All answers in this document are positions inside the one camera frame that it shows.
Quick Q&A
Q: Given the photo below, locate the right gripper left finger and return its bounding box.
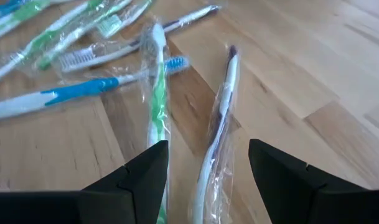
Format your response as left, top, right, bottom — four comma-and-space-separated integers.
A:
0, 139, 170, 224

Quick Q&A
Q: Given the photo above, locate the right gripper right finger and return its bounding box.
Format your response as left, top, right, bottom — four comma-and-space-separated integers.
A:
248, 139, 379, 224

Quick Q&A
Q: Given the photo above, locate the blue toothbrush in clear wrapper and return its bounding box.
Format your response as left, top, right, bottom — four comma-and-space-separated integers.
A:
0, 55, 190, 123
0, 0, 25, 23

